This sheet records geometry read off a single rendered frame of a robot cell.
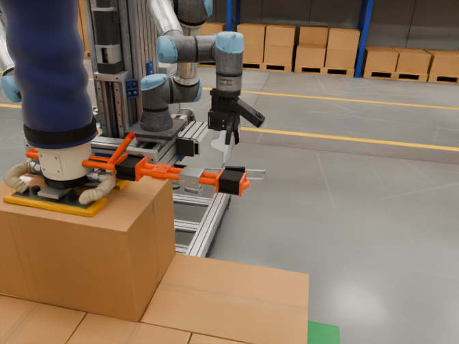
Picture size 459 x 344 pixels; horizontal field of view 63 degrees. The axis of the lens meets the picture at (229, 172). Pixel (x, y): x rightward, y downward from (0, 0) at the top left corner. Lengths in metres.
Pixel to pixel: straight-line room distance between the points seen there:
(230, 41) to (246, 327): 0.97
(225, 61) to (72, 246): 0.78
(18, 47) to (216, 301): 1.08
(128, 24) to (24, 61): 0.72
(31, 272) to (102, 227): 0.41
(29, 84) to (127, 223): 0.51
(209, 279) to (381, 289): 1.28
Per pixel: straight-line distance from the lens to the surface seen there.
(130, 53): 1.89
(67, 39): 1.26
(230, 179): 1.16
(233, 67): 1.05
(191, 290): 1.57
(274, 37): 8.23
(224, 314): 1.48
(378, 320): 2.37
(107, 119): 1.95
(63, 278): 1.50
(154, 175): 1.25
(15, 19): 1.26
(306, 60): 8.27
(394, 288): 2.61
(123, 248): 1.27
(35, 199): 1.43
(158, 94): 1.68
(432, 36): 9.85
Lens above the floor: 1.64
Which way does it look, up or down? 27 degrees down
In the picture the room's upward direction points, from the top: 2 degrees clockwise
